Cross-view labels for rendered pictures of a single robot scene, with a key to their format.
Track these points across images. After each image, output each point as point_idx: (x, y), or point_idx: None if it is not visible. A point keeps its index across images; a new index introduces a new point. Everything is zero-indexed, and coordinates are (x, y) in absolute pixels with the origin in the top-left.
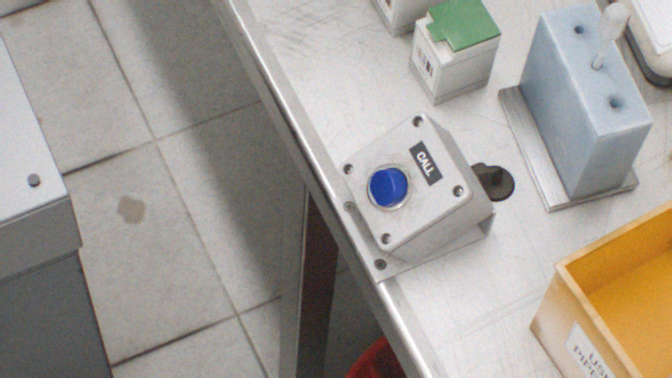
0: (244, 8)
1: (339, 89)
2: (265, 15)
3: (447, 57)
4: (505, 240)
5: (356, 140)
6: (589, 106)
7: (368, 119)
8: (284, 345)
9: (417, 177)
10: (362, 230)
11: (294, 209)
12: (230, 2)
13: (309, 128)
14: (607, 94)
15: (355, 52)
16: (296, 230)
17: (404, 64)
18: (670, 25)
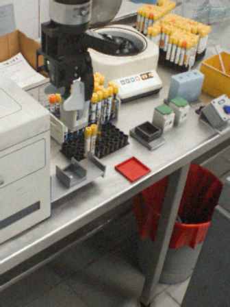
0: (179, 155)
1: (191, 136)
2: (178, 151)
3: (187, 105)
4: None
5: (202, 132)
6: (198, 76)
7: (196, 131)
8: (160, 260)
9: (224, 103)
10: (224, 128)
11: (179, 194)
12: (178, 158)
13: (205, 140)
14: (194, 74)
15: (179, 135)
16: (179, 200)
17: (177, 127)
18: (153, 80)
